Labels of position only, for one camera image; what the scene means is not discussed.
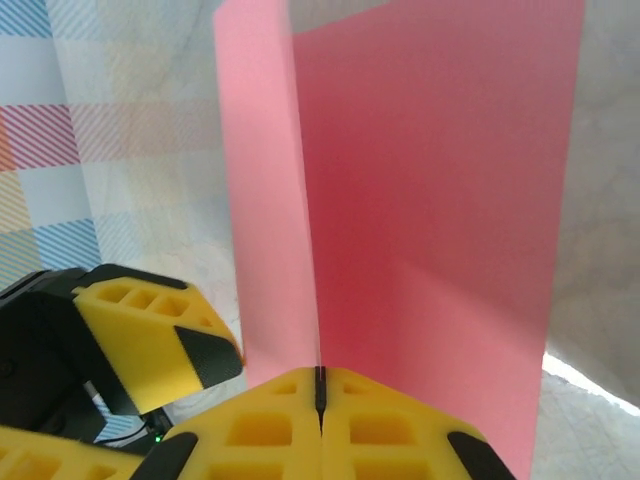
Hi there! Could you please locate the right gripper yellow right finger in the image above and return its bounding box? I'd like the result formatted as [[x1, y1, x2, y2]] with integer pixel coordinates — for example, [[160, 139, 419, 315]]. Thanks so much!
[[318, 366, 517, 480]]

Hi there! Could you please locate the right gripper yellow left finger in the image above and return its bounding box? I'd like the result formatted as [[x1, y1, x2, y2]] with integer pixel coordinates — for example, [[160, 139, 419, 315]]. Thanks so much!
[[130, 366, 322, 480]]

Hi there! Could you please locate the pink paper sheet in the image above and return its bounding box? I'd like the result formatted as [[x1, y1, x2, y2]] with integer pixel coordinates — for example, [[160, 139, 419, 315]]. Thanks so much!
[[212, 0, 586, 480]]

